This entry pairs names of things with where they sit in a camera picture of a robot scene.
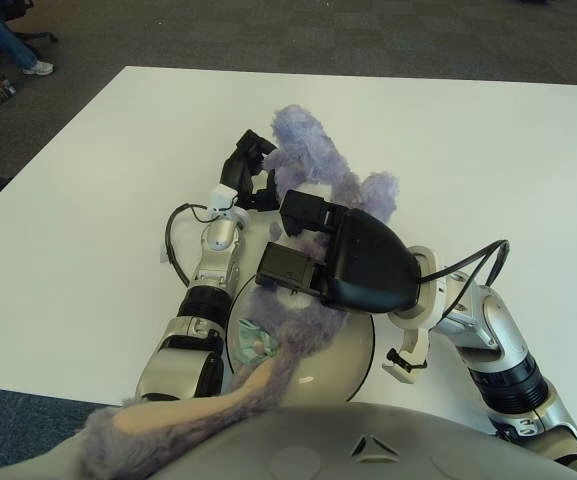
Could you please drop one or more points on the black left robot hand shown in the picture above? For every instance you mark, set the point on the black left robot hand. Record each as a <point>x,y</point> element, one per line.
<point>233,172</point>

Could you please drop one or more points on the white sneaker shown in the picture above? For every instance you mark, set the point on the white sneaker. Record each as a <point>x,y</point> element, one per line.
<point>39,68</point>

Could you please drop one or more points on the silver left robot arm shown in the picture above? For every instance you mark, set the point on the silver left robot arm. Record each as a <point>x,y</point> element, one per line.
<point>218,260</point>

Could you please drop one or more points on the white right wrist connector box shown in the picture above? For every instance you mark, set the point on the white right wrist connector box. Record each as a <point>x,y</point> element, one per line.
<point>403,370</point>

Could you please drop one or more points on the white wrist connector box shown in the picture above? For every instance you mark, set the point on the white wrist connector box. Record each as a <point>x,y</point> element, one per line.
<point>223,196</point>
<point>403,370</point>

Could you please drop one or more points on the grey robot torso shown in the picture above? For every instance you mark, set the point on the grey robot torso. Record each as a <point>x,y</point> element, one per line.
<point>368,450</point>

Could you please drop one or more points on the purple plush bunny doll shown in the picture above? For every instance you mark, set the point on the purple plush bunny doll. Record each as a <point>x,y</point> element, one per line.
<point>308,150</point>

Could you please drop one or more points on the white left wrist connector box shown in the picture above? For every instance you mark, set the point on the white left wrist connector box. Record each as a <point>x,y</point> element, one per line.
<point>223,196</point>

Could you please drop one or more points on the person leg in blue jeans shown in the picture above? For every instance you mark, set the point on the person leg in blue jeans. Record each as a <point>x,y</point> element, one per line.
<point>10,37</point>

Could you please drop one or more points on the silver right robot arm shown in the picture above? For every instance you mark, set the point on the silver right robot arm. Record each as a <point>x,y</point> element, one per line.
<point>493,320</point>

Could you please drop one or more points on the white plate with black rim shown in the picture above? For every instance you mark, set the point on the white plate with black rim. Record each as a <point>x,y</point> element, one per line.
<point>338,360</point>

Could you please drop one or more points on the seated person in jeans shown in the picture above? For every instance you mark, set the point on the seated person in jeans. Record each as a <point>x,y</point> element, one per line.
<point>43,36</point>

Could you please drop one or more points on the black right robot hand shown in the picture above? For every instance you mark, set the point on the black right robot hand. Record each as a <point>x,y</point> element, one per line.
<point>373,260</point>

